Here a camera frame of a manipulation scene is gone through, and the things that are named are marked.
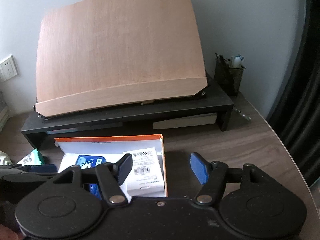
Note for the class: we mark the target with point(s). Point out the blue tissue pack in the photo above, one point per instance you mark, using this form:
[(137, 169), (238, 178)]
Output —
[(90, 161)]

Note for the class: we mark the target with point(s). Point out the black mesh pen holder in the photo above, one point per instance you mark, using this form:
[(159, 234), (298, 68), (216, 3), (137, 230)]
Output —
[(228, 73)]

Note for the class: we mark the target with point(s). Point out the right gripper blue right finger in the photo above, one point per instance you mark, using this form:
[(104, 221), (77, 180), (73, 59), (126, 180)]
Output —
[(205, 170)]

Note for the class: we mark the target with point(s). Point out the dark curtain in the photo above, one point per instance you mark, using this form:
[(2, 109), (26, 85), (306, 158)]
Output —
[(295, 119)]

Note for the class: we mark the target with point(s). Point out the wooden book stand board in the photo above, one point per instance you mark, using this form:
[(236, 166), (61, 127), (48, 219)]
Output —
[(99, 53)]

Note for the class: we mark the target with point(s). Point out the white product box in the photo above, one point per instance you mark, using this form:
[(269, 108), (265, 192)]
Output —
[(146, 177)]

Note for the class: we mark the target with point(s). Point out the black monitor riser shelf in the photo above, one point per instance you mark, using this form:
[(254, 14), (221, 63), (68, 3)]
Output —
[(211, 99)]

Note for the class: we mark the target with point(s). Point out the teal bandage box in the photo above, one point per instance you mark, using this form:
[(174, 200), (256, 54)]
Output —
[(33, 158)]

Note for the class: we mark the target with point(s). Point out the white wall socket right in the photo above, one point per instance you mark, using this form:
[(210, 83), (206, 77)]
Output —
[(8, 68)]

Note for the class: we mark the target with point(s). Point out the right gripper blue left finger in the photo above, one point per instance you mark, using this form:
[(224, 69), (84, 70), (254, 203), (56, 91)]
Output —
[(108, 173)]

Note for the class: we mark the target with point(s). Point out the orange white cardboard box lid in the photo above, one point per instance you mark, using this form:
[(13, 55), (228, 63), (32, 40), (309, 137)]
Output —
[(111, 148)]

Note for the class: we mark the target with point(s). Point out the person's left hand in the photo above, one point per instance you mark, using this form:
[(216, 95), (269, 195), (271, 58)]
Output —
[(8, 234)]

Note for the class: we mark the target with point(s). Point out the white plug-in repellent heater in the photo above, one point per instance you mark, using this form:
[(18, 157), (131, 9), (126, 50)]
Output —
[(5, 159)]

